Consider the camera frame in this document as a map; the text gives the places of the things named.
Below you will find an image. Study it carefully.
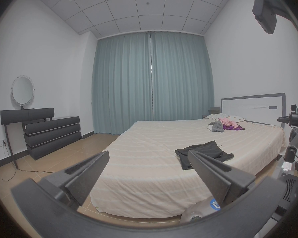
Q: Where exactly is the grey bedside table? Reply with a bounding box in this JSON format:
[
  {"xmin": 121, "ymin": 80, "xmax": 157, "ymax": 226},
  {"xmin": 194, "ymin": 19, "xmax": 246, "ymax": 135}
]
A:
[{"xmin": 202, "ymin": 107, "xmax": 220, "ymax": 119}]

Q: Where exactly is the black T-shirt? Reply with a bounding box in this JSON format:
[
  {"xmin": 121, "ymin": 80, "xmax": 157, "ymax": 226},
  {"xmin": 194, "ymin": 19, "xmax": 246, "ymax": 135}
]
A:
[{"xmin": 174, "ymin": 140, "xmax": 234, "ymax": 170}]

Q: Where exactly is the white printed pillow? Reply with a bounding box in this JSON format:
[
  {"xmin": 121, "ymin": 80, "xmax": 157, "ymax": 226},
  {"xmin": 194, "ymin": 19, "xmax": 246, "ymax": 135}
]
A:
[{"xmin": 205, "ymin": 113, "xmax": 246, "ymax": 122}]

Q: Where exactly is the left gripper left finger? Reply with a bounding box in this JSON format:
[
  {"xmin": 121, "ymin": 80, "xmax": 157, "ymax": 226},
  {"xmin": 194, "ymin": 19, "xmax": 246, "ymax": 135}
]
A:
[{"xmin": 40, "ymin": 151, "xmax": 110, "ymax": 206}]

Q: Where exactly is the black cable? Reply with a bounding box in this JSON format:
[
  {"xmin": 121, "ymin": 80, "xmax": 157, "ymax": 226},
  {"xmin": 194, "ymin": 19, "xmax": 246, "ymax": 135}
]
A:
[{"xmin": 2, "ymin": 143, "xmax": 55, "ymax": 182}]

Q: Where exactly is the purple garment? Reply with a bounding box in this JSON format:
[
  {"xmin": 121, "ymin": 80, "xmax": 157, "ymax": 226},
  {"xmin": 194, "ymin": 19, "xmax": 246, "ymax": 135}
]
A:
[{"xmin": 223, "ymin": 124, "xmax": 245, "ymax": 131}]

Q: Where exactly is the pink garment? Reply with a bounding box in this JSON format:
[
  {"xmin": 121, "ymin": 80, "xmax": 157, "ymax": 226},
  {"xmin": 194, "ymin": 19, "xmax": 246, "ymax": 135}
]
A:
[{"xmin": 218, "ymin": 118, "xmax": 237, "ymax": 127}]

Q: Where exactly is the black chest of drawers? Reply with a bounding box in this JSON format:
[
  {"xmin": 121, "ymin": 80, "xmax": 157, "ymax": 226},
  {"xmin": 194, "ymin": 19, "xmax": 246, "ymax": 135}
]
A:
[{"xmin": 0, "ymin": 108, "xmax": 82, "ymax": 169}]

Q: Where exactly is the grey garment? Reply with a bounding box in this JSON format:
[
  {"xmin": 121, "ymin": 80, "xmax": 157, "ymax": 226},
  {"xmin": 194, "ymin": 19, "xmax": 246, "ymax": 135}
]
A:
[{"xmin": 208, "ymin": 120, "xmax": 224, "ymax": 133}]

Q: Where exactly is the bed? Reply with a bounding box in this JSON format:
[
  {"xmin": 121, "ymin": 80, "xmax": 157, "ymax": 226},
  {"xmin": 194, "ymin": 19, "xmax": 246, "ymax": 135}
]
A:
[{"xmin": 89, "ymin": 93, "xmax": 286, "ymax": 219}]

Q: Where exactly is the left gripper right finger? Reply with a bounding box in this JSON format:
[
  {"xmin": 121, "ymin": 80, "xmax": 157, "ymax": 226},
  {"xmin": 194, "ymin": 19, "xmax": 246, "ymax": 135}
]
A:
[{"xmin": 187, "ymin": 150, "xmax": 256, "ymax": 205}]

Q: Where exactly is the round white mirror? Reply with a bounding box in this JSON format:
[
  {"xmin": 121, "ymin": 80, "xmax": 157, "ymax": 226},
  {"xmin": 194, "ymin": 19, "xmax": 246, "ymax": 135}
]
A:
[{"xmin": 11, "ymin": 75, "xmax": 35, "ymax": 110}]

